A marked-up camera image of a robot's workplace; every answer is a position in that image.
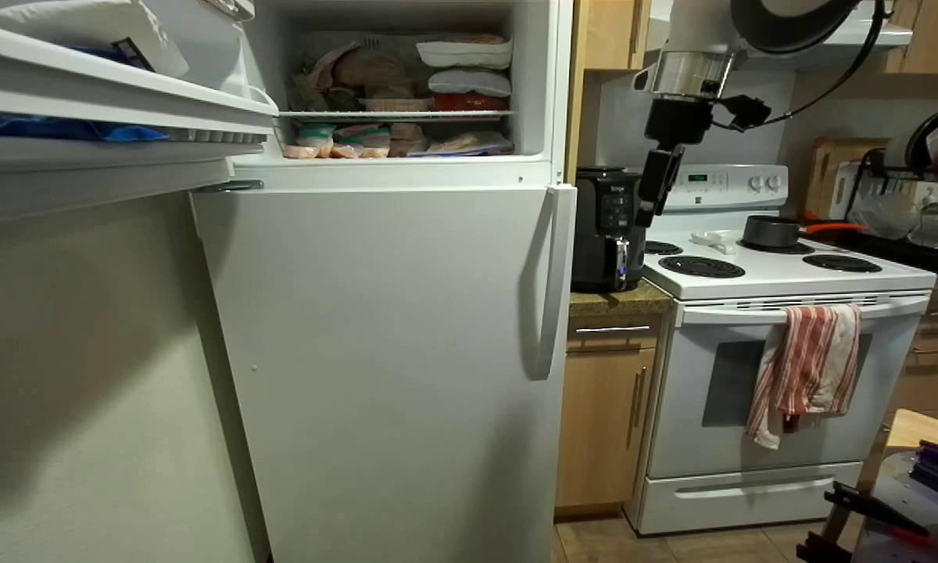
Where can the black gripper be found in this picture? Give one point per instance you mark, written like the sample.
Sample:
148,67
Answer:
680,118

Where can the white fridge door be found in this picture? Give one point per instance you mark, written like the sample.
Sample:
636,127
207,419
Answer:
385,362

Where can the white freezer door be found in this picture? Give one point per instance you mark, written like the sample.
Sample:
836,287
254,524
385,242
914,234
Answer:
72,172

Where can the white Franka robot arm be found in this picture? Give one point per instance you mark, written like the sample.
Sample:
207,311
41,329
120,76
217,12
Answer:
791,20

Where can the white fridge cabinet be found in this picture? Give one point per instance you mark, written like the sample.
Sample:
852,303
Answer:
537,82

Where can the black coffee maker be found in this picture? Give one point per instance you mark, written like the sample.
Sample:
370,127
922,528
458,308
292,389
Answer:
609,238

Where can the speckled kitchen countertop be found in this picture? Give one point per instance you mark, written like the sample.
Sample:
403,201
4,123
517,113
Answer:
621,303

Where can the grey frozen package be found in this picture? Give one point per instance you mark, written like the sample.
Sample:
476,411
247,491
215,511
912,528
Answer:
469,146

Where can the red frozen package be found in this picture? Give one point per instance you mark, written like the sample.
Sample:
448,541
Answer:
469,100

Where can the white flat frozen package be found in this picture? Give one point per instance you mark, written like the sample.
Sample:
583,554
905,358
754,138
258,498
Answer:
464,55
469,82

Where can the red white striped towel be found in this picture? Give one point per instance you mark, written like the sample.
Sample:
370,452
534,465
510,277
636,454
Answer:
807,362

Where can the wooden base cabinet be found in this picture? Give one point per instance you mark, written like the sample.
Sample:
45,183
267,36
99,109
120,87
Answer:
599,418

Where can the white electric stove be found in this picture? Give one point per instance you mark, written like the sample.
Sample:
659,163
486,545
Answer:
761,418

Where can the green labelled frozen pack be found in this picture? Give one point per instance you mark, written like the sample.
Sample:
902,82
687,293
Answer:
364,141

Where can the brown frozen food bag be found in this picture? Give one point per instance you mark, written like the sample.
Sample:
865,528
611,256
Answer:
370,74

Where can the pink frozen meat pack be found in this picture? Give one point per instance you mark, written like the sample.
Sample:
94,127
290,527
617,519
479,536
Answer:
310,146

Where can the light wooden board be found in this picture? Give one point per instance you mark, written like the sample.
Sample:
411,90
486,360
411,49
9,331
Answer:
924,427

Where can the black orange clamp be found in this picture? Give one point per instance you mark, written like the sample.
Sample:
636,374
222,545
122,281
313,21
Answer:
878,511

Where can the white plastic bag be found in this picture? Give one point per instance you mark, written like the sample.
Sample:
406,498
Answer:
82,26

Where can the blue package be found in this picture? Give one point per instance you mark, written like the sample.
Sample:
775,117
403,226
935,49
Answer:
63,128

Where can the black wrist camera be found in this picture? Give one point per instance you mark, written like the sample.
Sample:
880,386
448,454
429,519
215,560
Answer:
747,109

